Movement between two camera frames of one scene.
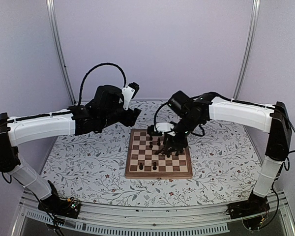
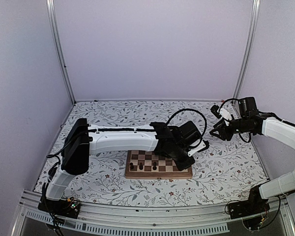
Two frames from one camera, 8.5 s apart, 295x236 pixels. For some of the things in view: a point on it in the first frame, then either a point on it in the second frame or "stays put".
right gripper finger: (168, 142) → (225, 132)
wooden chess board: (142, 162) stays put
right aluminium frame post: (250, 47) stays put
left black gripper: (130, 121) → (182, 166)
